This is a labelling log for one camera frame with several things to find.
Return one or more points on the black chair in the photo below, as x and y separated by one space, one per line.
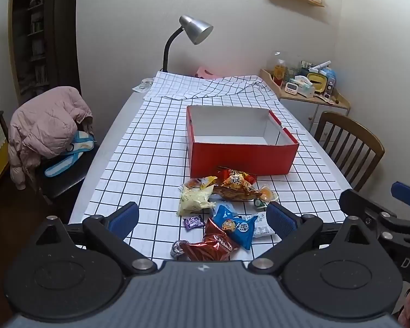
65 184

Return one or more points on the white tube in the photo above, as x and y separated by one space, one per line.
320 65

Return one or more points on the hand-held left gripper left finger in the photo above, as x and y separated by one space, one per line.
124 217

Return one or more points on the white cabinet with wooden top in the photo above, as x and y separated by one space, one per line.
300 109

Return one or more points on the brown wooden chair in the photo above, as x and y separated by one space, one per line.
355 123

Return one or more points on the maroon foil snack packet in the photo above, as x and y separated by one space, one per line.
211 246

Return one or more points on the blue cookie packet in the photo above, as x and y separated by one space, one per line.
237 228

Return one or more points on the pale teal tissue box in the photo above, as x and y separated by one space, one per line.
305 88

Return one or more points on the clear packet with orange cake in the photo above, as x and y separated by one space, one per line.
268 194

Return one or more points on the pink object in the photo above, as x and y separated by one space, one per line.
206 72

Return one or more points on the blue container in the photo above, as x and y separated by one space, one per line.
329 79

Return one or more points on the dark bookshelf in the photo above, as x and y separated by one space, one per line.
34 24

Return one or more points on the silver wrapped candy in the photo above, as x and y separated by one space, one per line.
176 248

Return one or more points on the pink puffer jacket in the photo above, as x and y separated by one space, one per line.
44 123

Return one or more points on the red cardboard box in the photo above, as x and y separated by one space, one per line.
242 160

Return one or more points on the silver desk lamp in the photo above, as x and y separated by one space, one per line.
194 29

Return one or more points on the large orange red chips bag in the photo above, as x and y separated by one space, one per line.
237 184

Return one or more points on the clear bottle with orange contents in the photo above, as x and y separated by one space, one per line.
279 71

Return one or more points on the small white object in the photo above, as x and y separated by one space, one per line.
144 84

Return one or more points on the blue white bag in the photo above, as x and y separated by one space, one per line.
78 147

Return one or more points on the black white checked tablecloth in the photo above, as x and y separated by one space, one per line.
150 150

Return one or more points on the small yellow snack packet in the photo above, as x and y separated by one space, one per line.
207 181

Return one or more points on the white kitchen timer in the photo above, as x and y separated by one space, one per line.
291 86

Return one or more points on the yellow case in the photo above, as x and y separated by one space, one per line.
317 79

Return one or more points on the clear packet with orange candy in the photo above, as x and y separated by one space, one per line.
190 184

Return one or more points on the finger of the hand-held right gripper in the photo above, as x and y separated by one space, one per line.
357 203
408 192

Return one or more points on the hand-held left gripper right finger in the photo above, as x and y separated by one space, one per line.
276 217

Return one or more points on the pale yellow snack packet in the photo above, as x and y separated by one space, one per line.
194 201

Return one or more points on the white snack packet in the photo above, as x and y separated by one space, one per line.
264 229

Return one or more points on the purple snack packet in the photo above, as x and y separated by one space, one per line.
193 221

